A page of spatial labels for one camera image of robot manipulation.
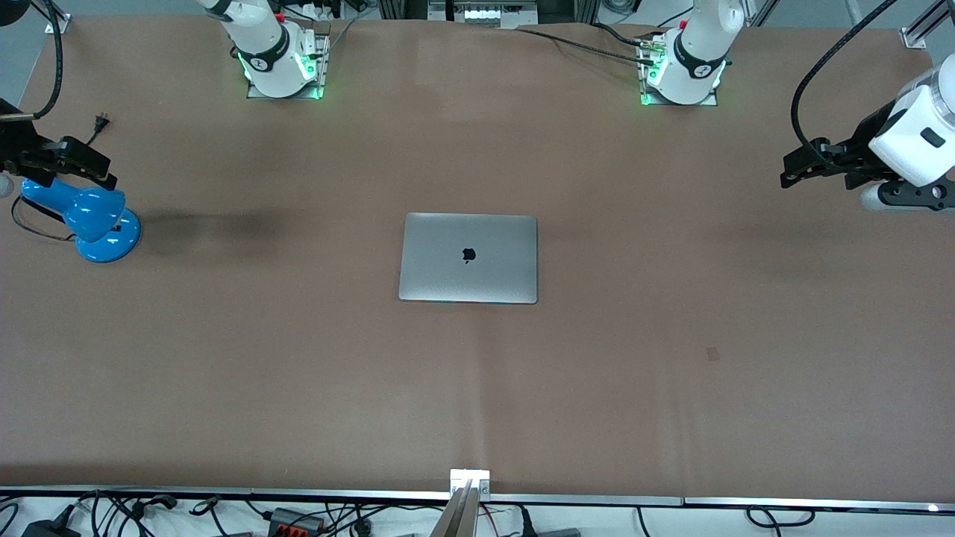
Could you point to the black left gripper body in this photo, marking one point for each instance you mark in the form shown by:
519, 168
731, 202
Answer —
859, 145

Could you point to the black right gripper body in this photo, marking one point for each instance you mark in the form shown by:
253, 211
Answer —
16, 146

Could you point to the silver grey laptop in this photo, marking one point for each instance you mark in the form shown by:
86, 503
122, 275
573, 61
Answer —
477, 261

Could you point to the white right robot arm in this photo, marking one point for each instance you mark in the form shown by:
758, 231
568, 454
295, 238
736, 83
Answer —
265, 45

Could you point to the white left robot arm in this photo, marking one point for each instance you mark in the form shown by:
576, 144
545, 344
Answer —
697, 52

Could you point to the blue desk lamp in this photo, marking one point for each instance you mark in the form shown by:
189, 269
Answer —
97, 209

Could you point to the black power adapter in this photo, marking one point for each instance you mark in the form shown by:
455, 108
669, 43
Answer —
48, 528

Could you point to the grey power strip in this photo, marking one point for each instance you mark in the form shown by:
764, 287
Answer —
481, 13

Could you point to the black orange connector box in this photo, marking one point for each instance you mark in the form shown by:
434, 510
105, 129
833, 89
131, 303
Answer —
295, 520

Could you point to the aluminium profile post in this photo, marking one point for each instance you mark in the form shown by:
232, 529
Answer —
921, 30
52, 19

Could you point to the aluminium camera mount post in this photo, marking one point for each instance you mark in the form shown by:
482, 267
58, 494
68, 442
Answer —
466, 507

